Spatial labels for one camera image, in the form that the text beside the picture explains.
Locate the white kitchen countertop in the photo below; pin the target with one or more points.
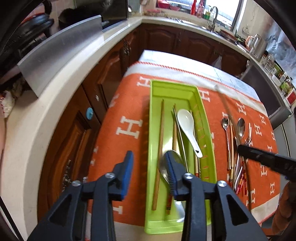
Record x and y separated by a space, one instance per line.
57 92

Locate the crinkled plastic wall sheet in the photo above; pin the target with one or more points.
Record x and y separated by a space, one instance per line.
282 46

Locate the black pressure cooker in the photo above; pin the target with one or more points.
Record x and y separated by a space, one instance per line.
34 25

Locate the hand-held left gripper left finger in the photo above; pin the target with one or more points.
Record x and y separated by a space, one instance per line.
128 176

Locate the glass jar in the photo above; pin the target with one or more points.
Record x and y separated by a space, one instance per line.
269 62

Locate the green dish soap bottle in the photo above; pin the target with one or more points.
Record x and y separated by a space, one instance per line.
208 15

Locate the white bowl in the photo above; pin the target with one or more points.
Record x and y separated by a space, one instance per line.
276 80

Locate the white refrigerator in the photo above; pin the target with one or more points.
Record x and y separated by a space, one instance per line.
286 139

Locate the pale grid-print table cover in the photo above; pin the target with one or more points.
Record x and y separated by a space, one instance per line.
175 58

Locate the steel electric kettle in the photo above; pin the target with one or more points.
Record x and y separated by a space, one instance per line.
256 45

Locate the white ceramic spoon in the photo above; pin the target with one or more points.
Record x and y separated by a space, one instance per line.
186 120

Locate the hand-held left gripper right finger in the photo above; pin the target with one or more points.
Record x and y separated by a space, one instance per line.
172 176

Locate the hanging clear plastic bag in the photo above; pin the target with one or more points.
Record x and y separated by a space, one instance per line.
217 62

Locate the large metal spoon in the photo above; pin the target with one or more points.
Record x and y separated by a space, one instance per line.
241 127

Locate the metal soup spoon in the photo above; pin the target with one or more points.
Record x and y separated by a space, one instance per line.
181 161

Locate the metal faucet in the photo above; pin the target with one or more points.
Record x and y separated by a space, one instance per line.
214 20

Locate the brown wooden kitchen cabinets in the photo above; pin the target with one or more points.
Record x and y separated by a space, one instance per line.
161 37

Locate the blue round cabinet hook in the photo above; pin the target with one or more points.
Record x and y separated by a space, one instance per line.
89 113

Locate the metal fork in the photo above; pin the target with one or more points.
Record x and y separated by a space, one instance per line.
248 141

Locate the red-label jar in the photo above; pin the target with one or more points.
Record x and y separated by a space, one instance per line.
291 98

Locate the red spray bottle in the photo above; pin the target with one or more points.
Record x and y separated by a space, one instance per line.
193 8

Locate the pink soap bottle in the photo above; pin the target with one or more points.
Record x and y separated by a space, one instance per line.
200 9

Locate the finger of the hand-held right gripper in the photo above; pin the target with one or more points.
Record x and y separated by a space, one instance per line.
254 154

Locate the kitchen window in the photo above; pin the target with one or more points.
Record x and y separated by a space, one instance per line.
226 9

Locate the green plastic utensil tray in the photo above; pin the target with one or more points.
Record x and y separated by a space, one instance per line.
166 92

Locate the steel sink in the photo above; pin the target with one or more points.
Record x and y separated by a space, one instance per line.
196 24

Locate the red basin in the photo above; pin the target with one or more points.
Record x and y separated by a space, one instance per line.
164 4

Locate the red dish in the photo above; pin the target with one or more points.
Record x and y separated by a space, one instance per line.
227 34

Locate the orange patterned blanket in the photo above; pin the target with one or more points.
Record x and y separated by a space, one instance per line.
129 129

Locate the small metal spoon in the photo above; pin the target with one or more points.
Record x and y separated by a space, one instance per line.
225 123

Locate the stainless steel divider panel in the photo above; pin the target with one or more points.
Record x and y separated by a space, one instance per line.
60 51

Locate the black wok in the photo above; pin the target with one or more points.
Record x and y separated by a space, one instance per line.
69 18

